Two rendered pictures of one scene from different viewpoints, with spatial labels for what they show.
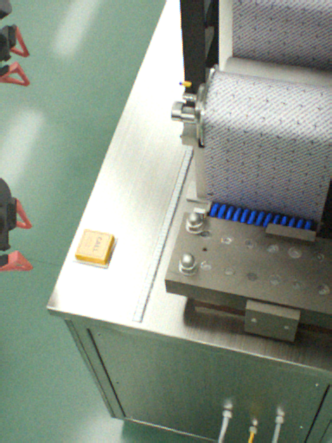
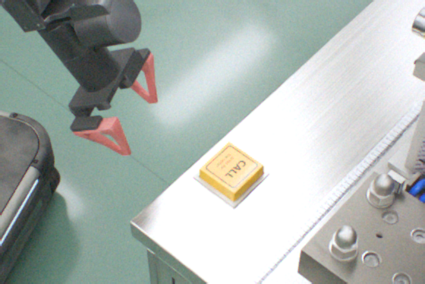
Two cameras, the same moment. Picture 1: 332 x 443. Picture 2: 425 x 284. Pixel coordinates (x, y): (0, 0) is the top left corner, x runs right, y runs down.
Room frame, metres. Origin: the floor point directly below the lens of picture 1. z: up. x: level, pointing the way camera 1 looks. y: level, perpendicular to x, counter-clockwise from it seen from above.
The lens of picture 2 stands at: (0.05, -0.07, 1.95)
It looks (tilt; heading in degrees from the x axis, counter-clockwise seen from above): 52 degrees down; 20
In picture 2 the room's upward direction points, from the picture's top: straight up
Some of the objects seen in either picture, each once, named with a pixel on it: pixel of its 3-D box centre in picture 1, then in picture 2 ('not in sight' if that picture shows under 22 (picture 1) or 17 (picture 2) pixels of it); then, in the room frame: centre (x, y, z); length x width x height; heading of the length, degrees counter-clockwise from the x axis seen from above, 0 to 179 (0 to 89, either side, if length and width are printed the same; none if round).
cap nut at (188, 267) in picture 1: (188, 261); (345, 239); (0.62, -0.03, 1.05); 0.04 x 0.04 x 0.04
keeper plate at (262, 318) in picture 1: (271, 322); not in sight; (0.51, -0.18, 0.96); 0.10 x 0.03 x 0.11; 69
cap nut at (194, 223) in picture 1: (194, 220); (382, 187); (0.71, -0.06, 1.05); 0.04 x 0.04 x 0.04
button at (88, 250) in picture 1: (94, 246); (231, 171); (0.76, 0.17, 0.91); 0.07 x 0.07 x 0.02; 69
